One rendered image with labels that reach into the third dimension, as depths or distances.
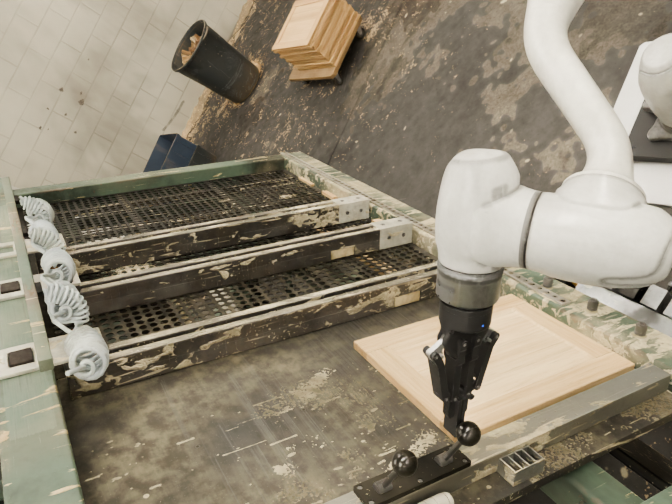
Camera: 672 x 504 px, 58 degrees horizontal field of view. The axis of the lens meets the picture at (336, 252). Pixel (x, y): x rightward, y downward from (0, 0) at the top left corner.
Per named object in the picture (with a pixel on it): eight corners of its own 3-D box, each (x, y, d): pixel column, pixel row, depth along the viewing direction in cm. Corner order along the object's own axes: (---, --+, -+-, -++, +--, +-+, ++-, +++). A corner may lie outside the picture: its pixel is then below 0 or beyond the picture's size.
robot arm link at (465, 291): (424, 255, 86) (421, 293, 88) (466, 281, 78) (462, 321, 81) (473, 243, 90) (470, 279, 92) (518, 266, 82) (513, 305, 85)
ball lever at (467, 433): (456, 469, 101) (490, 435, 91) (437, 477, 99) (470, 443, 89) (444, 448, 103) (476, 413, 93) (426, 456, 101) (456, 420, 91)
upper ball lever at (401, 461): (396, 496, 95) (426, 466, 85) (375, 505, 94) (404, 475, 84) (384, 473, 97) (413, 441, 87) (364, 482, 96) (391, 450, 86)
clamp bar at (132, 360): (487, 286, 168) (496, 204, 159) (11, 423, 115) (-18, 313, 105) (463, 272, 176) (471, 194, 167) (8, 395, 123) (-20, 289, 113)
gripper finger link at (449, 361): (469, 340, 87) (461, 342, 86) (461, 404, 91) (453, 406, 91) (452, 327, 90) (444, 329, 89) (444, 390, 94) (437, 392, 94)
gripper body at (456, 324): (472, 280, 91) (466, 333, 95) (426, 293, 87) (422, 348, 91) (507, 301, 85) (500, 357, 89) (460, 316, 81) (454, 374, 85)
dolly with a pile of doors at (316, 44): (374, 23, 442) (335, -12, 418) (344, 87, 438) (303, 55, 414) (326, 32, 491) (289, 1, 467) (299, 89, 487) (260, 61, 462)
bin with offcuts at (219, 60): (272, 59, 547) (212, 15, 508) (247, 110, 543) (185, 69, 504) (245, 62, 588) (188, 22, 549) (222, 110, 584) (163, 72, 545)
